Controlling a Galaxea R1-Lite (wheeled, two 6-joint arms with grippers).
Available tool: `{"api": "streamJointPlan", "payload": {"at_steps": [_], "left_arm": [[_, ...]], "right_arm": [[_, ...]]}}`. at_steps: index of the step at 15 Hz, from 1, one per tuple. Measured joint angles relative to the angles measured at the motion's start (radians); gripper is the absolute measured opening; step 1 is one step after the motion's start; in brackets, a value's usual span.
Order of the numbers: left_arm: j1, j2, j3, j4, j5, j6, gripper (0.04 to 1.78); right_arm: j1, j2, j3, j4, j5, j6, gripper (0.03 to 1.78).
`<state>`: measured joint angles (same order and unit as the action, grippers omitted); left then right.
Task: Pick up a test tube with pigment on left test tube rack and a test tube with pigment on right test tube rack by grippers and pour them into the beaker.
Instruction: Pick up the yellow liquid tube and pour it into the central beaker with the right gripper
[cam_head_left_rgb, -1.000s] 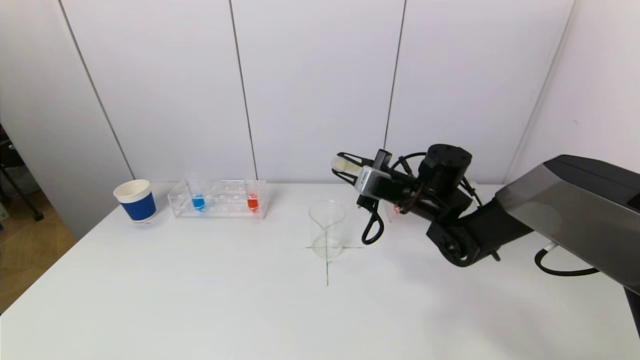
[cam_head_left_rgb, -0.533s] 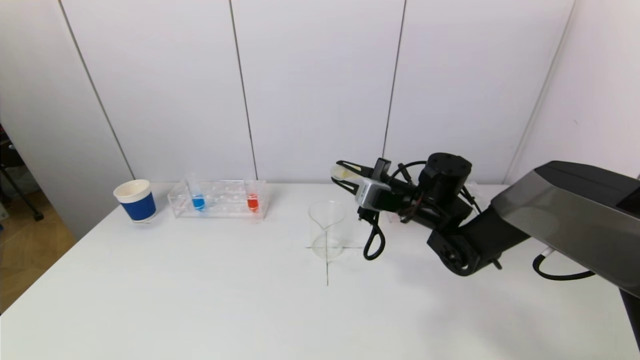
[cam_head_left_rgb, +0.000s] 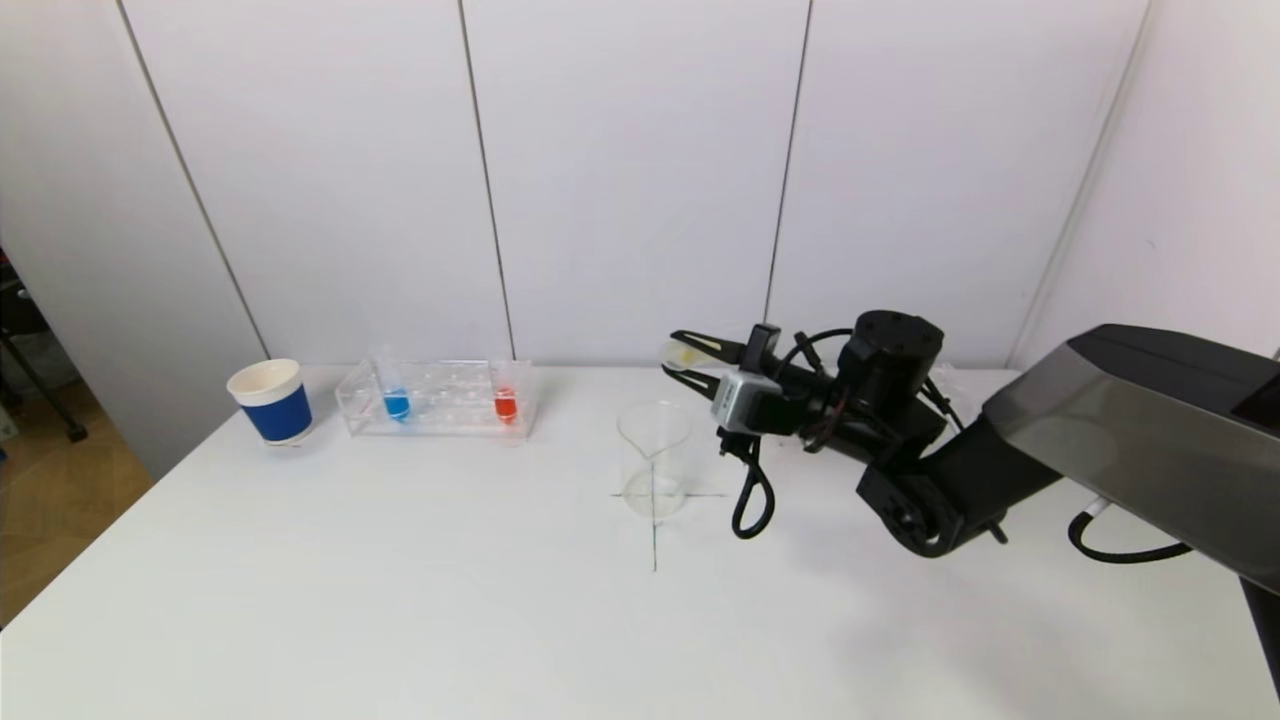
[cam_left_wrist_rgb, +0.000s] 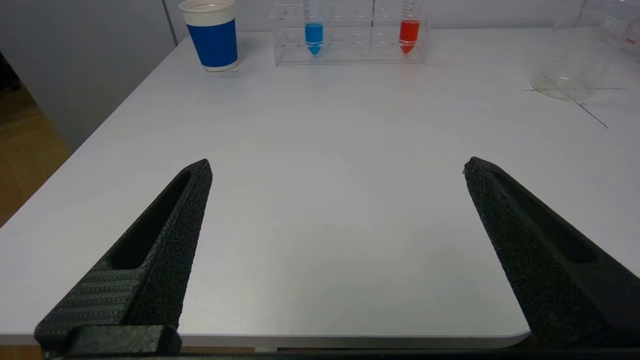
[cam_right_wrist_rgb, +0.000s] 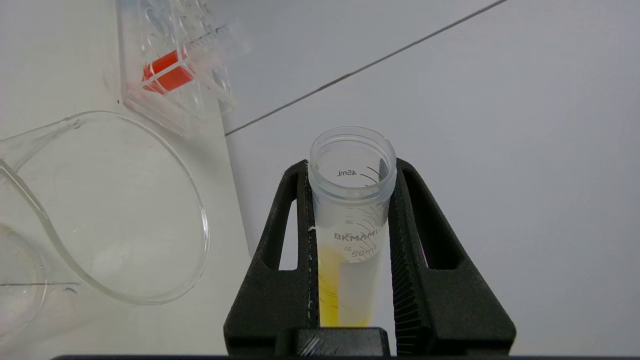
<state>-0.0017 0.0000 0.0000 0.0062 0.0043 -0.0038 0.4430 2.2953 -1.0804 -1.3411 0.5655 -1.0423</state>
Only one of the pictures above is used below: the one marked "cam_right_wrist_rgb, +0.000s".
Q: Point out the test tube with red liquid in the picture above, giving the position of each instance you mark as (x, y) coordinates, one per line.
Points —
(167, 72)

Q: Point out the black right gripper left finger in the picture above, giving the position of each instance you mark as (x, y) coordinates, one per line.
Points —
(270, 300)

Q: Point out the clear glass beaker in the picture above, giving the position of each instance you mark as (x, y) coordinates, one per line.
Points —
(197, 210)

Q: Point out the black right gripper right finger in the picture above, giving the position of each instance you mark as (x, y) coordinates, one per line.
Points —
(440, 310)

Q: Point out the test tube with yellow liquid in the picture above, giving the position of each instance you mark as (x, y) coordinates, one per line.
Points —
(350, 240)

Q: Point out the clear acrylic test tube rack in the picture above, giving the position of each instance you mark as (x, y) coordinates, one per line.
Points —
(145, 30)

